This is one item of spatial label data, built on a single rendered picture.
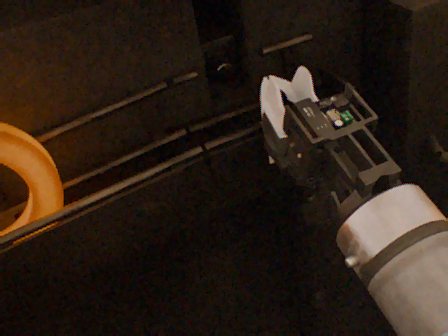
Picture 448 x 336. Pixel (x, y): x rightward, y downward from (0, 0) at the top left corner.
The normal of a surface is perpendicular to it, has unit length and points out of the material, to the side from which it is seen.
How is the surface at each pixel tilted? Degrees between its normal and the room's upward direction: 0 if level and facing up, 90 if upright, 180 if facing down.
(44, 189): 90
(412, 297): 50
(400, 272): 43
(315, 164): 108
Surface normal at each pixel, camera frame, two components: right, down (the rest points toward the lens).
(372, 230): -0.59, -0.25
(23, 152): 0.41, 0.48
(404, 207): -0.02, -0.61
